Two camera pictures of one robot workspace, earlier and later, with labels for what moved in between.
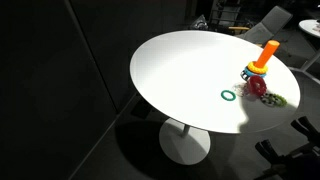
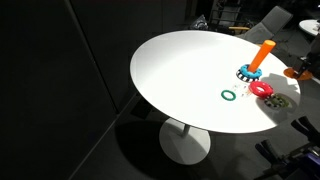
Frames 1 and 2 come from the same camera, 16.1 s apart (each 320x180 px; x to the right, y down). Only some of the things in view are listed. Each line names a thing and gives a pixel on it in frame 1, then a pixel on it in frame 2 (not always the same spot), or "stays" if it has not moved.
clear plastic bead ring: [242, 89] stays
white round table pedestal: [183, 144] stays
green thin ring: [230, 92] stays
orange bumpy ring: [259, 70] -> [303, 75]
